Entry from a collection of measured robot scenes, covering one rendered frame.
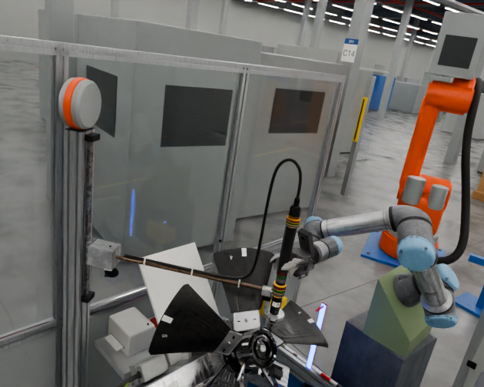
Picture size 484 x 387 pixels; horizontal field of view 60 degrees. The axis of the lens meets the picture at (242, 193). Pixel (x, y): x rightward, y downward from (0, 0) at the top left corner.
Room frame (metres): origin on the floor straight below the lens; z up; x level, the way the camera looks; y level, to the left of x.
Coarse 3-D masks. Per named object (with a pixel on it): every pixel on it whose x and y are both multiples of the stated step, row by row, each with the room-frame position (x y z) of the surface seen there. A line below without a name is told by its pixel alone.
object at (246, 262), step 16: (224, 256) 1.35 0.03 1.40; (240, 256) 1.35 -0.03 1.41; (272, 256) 1.38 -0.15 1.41; (224, 272) 1.31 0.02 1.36; (240, 272) 1.31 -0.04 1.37; (256, 272) 1.31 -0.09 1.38; (224, 288) 1.27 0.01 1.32; (240, 288) 1.27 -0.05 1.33; (240, 304) 1.23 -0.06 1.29; (256, 304) 1.23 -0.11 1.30
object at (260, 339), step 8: (248, 336) 1.11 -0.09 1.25; (256, 336) 1.12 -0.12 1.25; (264, 336) 1.14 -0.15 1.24; (272, 336) 1.15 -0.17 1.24; (240, 344) 1.11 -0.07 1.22; (248, 344) 1.09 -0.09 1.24; (256, 344) 1.10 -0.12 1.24; (264, 344) 1.13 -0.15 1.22; (272, 344) 1.14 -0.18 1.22; (232, 352) 1.13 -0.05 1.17; (240, 352) 1.09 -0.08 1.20; (248, 352) 1.07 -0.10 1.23; (256, 352) 1.08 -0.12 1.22; (264, 352) 1.11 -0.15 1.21; (272, 352) 1.12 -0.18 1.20; (224, 360) 1.12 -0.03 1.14; (232, 360) 1.12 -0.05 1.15; (240, 360) 1.09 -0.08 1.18; (248, 360) 1.07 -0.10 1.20; (256, 360) 1.06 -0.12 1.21; (264, 360) 1.09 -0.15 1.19; (272, 360) 1.10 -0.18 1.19; (232, 368) 1.10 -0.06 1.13; (248, 368) 1.09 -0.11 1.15; (256, 368) 1.07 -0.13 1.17; (264, 368) 1.07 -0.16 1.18
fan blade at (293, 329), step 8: (288, 304) 1.43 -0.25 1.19; (296, 304) 1.44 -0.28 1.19; (288, 312) 1.38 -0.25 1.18; (296, 312) 1.40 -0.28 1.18; (304, 312) 1.42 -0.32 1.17; (288, 320) 1.33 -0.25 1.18; (296, 320) 1.35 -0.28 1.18; (304, 320) 1.37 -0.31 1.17; (264, 328) 1.27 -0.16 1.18; (280, 328) 1.27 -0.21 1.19; (288, 328) 1.28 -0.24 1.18; (296, 328) 1.30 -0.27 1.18; (304, 328) 1.32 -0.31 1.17; (312, 328) 1.34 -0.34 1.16; (280, 336) 1.22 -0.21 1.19; (288, 336) 1.23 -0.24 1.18; (296, 336) 1.25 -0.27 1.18; (304, 336) 1.27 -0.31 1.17; (312, 336) 1.30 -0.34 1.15; (320, 336) 1.32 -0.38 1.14; (312, 344) 1.26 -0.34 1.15; (320, 344) 1.28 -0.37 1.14
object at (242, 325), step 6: (240, 312) 1.22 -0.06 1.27; (246, 312) 1.22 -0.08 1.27; (252, 312) 1.21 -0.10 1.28; (258, 312) 1.21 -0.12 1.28; (234, 318) 1.21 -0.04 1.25; (240, 318) 1.20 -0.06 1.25; (252, 318) 1.20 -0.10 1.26; (258, 318) 1.20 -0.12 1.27; (234, 324) 1.19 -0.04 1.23; (240, 324) 1.19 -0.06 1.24; (246, 324) 1.19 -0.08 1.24; (252, 324) 1.18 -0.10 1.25; (258, 324) 1.18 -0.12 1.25; (240, 330) 1.17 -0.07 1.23; (246, 330) 1.17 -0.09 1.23
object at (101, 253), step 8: (88, 240) 1.29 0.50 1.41; (96, 240) 1.31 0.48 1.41; (104, 240) 1.32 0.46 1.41; (88, 248) 1.25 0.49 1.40; (96, 248) 1.25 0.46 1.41; (104, 248) 1.26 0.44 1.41; (112, 248) 1.27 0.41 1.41; (120, 248) 1.31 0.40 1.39; (88, 256) 1.25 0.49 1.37; (96, 256) 1.25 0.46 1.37; (104, 256) 1.25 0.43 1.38; (112, 256) 1.25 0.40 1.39; (88, 264) 1.25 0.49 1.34; (96, 264) 1.25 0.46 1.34; (104, 264) 1.25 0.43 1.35; (112, 264) 1.25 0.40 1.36
